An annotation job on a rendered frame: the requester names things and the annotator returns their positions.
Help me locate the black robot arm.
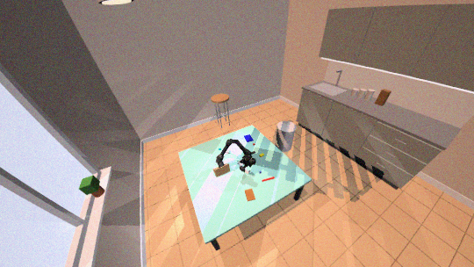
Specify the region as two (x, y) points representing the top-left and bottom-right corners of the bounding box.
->
(216, 139), (256, 168)

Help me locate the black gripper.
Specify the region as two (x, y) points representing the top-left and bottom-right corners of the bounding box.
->
(240, 162), (253, 172)

